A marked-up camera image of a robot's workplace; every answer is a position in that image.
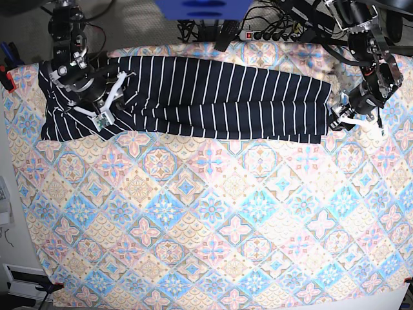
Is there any blue handled clamp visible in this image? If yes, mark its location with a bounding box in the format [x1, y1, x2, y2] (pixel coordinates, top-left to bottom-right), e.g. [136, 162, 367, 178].
[1, 41, 25, 70]

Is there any white power strip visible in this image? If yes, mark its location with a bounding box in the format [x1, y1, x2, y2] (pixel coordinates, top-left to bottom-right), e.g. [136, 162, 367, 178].
[238, 30, 301, 42]

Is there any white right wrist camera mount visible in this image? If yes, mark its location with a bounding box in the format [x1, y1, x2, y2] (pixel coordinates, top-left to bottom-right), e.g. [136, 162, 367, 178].
[68, 71, 136, 132]

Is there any colourful patterned tablecloth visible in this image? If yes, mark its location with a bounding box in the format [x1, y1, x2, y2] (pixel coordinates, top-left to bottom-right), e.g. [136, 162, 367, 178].
[1, 56, 412, 309]

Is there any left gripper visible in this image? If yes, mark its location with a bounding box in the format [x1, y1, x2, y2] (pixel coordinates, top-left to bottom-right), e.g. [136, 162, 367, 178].
[330, 82, 385, 123]

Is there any blue box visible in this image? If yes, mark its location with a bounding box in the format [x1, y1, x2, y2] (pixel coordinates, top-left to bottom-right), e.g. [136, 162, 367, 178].
[155, 0, 252, 20]

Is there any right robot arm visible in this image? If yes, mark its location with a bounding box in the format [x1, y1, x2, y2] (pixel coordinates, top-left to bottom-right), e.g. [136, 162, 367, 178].
[48, 1, 108, 109]

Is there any orange black front clamp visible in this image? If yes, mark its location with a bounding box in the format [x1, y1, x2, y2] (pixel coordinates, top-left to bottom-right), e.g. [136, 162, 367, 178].
[35, 282, 65, 294]

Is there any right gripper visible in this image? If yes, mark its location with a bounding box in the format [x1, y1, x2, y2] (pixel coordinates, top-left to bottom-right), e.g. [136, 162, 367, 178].
[48, 59, 112, 105]

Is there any white box at left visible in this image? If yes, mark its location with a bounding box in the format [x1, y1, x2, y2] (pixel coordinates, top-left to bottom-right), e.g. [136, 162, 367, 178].
[0, 176, 13, 227]

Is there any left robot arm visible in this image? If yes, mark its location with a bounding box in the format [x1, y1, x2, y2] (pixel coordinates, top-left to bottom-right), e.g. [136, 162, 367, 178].
[322, 1, 403, 131]

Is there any white device at table edge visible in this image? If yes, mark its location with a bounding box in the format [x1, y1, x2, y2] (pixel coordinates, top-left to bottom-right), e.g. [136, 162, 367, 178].
[3, 263, 49, 301]

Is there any red black clamp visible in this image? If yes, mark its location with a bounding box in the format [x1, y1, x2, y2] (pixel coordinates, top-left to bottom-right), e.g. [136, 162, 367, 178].
[0, 65, 17, 93]

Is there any black remote control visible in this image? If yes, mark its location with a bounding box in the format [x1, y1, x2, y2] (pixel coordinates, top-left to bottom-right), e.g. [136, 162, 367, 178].
[214, 20, 240, 52]

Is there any navy white striped T-shirt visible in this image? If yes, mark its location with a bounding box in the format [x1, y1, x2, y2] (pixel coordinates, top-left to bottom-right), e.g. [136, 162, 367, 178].
[39, 56, 332, 144]

